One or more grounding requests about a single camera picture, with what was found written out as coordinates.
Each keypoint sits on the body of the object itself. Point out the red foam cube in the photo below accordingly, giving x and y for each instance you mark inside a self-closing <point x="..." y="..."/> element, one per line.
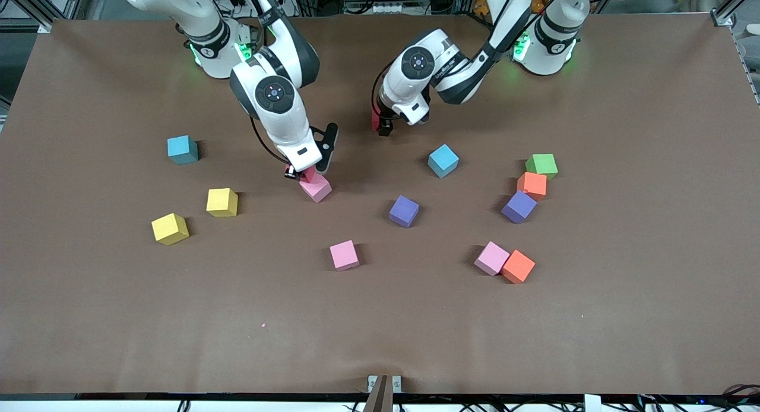
<point x="374" y="116"/>
<point x="309" y="174"/>

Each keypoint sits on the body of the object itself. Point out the pink foam cube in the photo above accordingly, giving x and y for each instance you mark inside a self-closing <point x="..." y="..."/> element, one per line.
<point x="344" y="255"/>
<point x="490" y="257"/>
<point x="316" y="189"/>

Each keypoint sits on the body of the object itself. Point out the light blue foam cube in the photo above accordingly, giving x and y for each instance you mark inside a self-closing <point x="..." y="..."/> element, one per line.
<point x="443" y="161"/>

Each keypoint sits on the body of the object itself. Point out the purple foam cube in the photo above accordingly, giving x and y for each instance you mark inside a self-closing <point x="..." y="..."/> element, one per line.
<point x="519" y="207"/>
<point x="404" y="211"/>

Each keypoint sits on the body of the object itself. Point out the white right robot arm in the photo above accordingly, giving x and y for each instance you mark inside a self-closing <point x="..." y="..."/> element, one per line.
<point x="285" y="127"/>

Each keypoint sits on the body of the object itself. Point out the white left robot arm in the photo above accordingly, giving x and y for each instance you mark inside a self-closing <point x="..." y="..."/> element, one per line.
<point x="396" y="82"/>

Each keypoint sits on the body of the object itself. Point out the yellow foam cube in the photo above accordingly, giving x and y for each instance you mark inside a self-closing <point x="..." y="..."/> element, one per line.
<point x="222" y="202"/>
<point x="170" y="228"/>

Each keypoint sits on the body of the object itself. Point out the dark teal foam cube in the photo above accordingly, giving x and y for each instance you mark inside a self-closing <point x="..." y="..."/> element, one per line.
<point x="182" y="149"/>

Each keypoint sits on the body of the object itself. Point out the orange objects pile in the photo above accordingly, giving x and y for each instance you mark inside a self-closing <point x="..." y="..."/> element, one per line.
<point x="478" y="7"/>

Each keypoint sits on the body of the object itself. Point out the orange foam cube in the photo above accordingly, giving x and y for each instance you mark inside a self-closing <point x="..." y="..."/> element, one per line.
<point x="532" y="184"/>
<point x="519" y="267"/>

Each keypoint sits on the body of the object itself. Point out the green foam cube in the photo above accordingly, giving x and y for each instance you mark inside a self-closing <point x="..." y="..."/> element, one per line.
<point x="541" y="165"/>

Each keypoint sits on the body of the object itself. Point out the brown strip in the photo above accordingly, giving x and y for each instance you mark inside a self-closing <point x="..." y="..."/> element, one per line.
<point x="380" y="397"/>

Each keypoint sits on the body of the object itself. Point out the white label tag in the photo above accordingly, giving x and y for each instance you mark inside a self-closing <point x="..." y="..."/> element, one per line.
<point x="592" y="403"/>

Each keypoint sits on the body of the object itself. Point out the metal table edge bracket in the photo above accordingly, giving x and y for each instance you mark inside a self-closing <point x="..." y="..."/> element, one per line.
<point x="396" y="382"/>

